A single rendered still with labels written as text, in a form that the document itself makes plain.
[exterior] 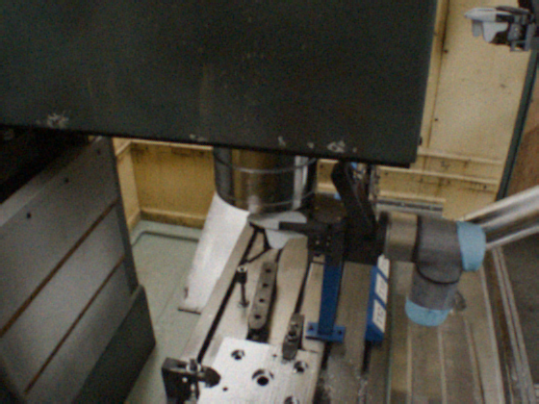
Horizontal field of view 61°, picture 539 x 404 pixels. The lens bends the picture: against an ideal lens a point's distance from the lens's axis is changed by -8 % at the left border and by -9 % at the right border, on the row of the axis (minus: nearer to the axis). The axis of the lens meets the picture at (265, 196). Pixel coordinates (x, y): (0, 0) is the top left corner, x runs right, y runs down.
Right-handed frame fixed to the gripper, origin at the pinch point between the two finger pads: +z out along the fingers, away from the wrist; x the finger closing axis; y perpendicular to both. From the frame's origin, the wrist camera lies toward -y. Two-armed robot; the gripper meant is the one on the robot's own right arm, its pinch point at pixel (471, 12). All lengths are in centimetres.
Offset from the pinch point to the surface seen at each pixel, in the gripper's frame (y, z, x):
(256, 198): 20, 49, -22
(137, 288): 82, 71, 36
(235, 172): 17, 51, -20
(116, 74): 2, 65, -18
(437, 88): 37, -35, 55
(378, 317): 76, 11, 0
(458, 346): 99, -20, -1
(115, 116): 8, 66, -17
